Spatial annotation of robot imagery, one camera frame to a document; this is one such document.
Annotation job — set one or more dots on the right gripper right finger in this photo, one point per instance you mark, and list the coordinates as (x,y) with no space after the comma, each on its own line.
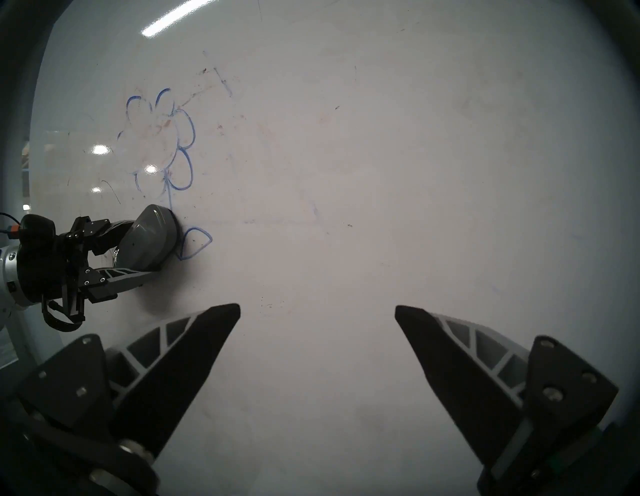
(475,390)

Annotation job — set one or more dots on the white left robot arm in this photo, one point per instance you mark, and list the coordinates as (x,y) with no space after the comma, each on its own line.
(7,275)

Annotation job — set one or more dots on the white whiteboard panel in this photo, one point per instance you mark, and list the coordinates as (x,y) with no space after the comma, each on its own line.
(375,175)

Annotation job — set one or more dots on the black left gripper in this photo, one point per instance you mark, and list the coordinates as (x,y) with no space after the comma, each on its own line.
(45,275)

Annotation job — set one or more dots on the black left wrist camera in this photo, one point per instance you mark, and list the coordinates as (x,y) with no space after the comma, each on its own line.
(37,227)

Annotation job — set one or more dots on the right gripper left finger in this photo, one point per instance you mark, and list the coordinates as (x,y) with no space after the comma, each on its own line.
(165,380)

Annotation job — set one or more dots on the dark grey whiteboard eraser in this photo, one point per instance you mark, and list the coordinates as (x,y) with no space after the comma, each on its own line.
(147,240)

